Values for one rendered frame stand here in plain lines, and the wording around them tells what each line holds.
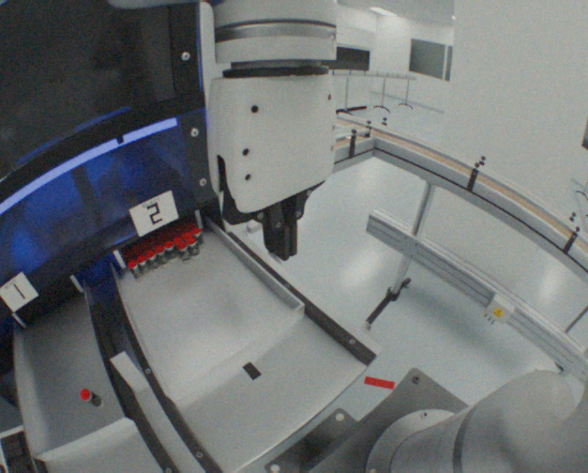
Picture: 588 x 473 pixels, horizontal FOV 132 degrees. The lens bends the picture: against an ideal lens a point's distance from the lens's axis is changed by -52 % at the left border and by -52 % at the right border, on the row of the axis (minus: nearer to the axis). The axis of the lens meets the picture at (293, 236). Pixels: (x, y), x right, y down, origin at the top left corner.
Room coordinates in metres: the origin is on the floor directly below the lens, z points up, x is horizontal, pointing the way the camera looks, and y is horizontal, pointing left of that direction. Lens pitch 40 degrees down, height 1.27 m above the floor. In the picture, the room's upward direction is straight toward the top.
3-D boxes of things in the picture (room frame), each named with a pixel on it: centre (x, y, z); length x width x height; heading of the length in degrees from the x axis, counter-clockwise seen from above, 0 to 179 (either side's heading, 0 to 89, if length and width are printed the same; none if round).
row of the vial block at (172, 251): (0.38, 0.27, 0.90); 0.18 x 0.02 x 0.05; 132
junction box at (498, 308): (0.45, -0.87, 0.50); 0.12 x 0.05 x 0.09; 42
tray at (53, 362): (0.07, 0.45, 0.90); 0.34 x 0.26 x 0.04; 42
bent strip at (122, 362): (0.07, 0.22, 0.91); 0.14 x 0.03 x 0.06; 42
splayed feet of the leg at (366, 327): (0.89, -0.56, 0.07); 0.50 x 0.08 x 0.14; 132
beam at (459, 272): (0.47, -0.93, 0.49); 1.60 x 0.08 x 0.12; 42
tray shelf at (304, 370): (0.13, 0.27, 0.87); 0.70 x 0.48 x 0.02; 132
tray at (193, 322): (0.29, 0.19, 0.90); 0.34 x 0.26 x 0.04; 42
